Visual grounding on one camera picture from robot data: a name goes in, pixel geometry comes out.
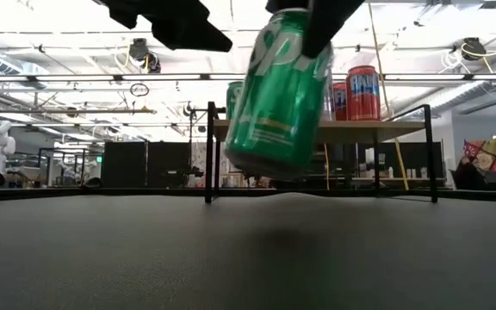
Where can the colourful patchwork quilt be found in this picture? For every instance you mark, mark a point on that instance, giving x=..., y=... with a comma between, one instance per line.
x=493, y=159

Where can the red Fanta strawberry can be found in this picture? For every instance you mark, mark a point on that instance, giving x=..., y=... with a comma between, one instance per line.
x=362, y=99
x=339, y=103

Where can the green Sprite soda can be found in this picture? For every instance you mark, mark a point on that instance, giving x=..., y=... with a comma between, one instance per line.
x=274, y=120
x=232, y=101

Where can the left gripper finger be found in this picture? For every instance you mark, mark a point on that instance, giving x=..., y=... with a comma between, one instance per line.
x=187, y=41
x=187, y=15

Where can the wooden shelf with black frame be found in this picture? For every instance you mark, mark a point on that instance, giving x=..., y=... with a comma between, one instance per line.
x=381, y=131

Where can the black partition panel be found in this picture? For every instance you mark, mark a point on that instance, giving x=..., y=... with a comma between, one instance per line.
x=144, y=163

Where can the small white bottle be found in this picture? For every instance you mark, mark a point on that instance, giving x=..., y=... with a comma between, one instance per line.
x=390, y=173

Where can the black aluminium table frame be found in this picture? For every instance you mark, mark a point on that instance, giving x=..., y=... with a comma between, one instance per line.
x=480, y=196

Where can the black table mat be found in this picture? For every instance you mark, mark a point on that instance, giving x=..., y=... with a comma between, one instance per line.
x=248, y=258

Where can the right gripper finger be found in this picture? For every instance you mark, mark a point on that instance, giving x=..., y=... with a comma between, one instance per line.
x=287, y=4
x=325, y=26

